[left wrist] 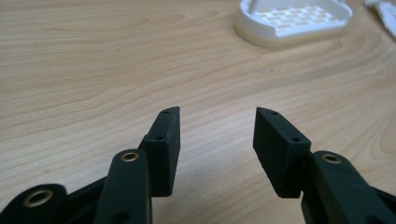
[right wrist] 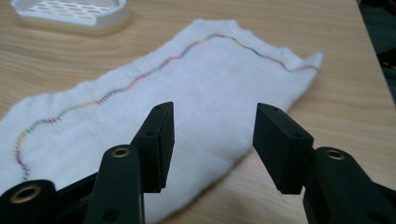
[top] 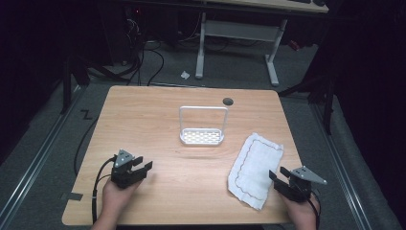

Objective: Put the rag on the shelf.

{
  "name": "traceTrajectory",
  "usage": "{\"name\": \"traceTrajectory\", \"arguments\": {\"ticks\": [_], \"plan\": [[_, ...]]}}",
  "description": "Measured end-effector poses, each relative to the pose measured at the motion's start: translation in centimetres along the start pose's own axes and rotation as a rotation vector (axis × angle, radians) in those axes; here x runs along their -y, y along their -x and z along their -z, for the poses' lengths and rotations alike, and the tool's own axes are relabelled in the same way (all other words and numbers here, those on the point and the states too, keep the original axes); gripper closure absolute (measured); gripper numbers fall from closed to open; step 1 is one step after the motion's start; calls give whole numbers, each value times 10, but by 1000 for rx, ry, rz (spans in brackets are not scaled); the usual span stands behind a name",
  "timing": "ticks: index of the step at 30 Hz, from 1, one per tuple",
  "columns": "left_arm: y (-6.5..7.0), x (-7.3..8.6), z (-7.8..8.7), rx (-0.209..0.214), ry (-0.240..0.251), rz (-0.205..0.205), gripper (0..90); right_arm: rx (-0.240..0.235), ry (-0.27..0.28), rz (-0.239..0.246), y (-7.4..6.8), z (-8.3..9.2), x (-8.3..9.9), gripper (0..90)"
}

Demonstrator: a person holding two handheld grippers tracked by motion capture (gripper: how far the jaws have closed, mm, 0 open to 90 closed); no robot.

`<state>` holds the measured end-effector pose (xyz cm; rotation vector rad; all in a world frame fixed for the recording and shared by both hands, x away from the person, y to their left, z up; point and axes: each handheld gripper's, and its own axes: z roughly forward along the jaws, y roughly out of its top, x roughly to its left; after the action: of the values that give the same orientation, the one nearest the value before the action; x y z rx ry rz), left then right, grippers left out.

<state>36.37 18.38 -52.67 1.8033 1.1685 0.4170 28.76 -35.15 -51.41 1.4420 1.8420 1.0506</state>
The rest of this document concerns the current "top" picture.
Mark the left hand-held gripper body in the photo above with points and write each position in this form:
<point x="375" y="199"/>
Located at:
<point x="124" y="168"/>

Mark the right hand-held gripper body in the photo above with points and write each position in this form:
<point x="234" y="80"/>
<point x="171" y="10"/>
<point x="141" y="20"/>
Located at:
<point x="301" y="183"/>

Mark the white towel with stitched border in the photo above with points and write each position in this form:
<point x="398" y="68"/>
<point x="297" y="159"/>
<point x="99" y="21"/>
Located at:
<point x="255" y="169"/>

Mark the white towel rack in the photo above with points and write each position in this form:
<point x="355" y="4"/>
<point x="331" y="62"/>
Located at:
<point x="203" y="127"/>

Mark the person's left hand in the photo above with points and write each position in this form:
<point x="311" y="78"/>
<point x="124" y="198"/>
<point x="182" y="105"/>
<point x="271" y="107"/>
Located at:
<point x="117" y="196"/>

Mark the person's right hand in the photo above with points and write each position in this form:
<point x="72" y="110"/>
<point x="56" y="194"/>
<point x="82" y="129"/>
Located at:
<point x="302" y="213"/>

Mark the grey tape piece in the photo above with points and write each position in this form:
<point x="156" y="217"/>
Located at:
<point x="74" y="196"/>

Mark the black metal stand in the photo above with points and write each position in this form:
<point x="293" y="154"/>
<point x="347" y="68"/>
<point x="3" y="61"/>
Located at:
<point x="319" y="92"/>
<point x="75" y="76"/>

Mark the crumpled white paper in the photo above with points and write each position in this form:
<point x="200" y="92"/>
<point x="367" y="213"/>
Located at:
<point x="184" y="75"/>

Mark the white-legged desk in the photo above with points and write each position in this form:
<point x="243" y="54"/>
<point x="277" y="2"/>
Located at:
<point x="239" y="35"/>

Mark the silver floor rail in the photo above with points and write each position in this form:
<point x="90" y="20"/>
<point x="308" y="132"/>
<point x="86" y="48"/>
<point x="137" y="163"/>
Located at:
<point x="341" y="169"/>
<point x="38" y="156"/>

